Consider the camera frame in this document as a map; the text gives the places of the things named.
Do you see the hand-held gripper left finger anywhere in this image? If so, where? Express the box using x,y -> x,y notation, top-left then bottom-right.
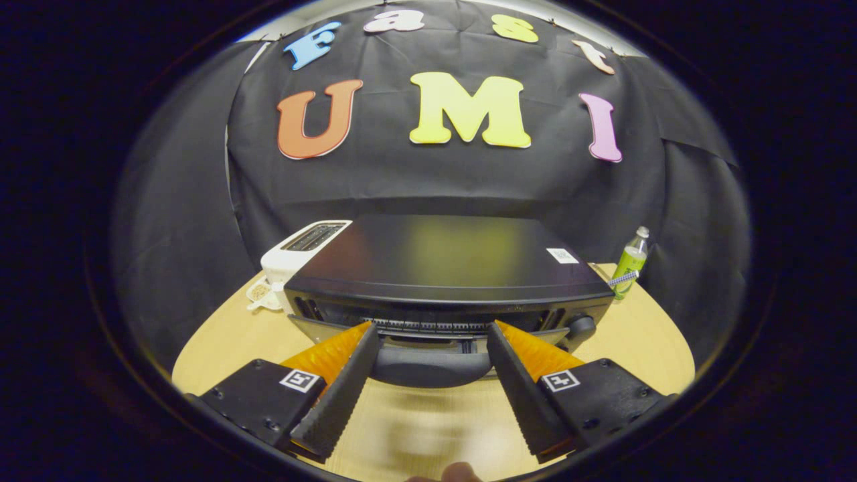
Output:
187,321 -> 381,463

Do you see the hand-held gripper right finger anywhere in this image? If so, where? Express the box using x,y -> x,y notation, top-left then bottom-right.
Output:
487,320 -> 678,464

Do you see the black toaster oven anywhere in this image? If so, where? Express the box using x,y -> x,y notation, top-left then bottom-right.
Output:
283,214 -> 615,389

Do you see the white slot toaster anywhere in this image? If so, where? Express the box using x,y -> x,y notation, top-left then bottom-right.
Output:
260,220 -> 353,315

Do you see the small white dish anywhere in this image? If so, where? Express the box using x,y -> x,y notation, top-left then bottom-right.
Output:
246,277 -> 286,313

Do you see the green plastic bottle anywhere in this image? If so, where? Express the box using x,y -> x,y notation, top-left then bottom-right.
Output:
611,226 -> 650,300

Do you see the black backdrop cloth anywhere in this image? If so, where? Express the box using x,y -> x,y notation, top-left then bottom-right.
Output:
110,0 -> 752,376

